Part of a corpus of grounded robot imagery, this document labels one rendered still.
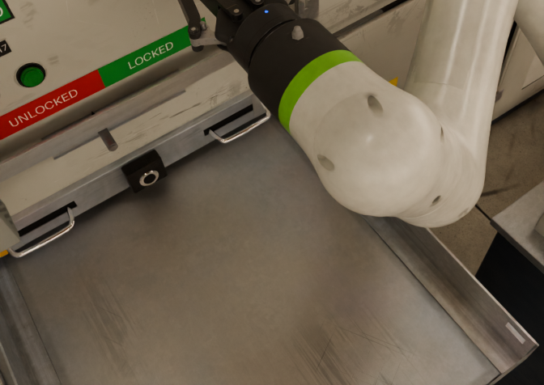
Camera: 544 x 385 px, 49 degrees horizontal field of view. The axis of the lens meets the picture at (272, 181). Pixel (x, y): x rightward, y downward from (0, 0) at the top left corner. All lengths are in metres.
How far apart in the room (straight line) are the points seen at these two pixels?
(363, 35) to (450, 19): 0.67
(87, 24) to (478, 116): 0.46
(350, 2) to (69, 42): 0.60
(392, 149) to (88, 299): 0.58
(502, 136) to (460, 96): 1.56
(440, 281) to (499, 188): 1.17
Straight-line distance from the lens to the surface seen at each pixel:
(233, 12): 0.61
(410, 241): 0.91
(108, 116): 0.81
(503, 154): 2.12
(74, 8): 0.75
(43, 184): 0.91
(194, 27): 0.62
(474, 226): 1.94
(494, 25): 0.63
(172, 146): 0.95
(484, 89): 0.62
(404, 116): 0.47
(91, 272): 0.94
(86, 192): 0.94
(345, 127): 0.47
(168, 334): 0.87
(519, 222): 1.08
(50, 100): 0.81
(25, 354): 0.92
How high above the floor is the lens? 1.64
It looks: 56 degrees down
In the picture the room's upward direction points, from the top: 7 degrees counter-clockwise
